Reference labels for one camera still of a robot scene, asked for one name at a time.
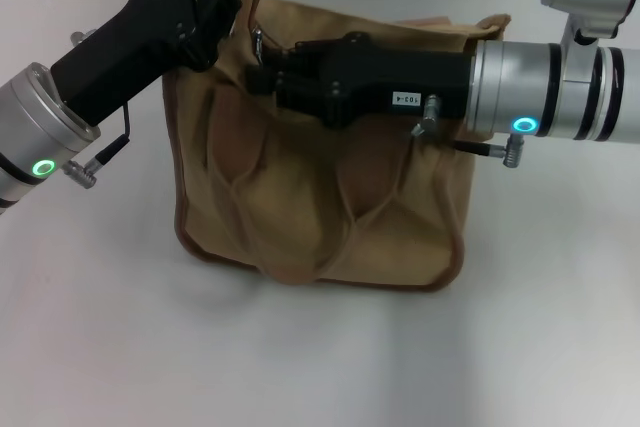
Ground right gripper cable with plugs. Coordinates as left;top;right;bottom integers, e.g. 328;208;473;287
409;93;526;168

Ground metal zipper pull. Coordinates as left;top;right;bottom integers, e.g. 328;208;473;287
249;24;266;68

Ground gripper cable with plugs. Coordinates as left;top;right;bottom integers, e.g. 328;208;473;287
62;30;132;191
409;93;526;168

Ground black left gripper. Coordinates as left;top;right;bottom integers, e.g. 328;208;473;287
49;0;245;127

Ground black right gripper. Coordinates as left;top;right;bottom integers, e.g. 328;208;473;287
244;30;476;131

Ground khaki fabric food bag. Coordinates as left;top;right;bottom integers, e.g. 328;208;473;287
172;0;512;293

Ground left gripper cable with plugs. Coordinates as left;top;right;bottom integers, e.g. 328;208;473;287
62;30;132;191

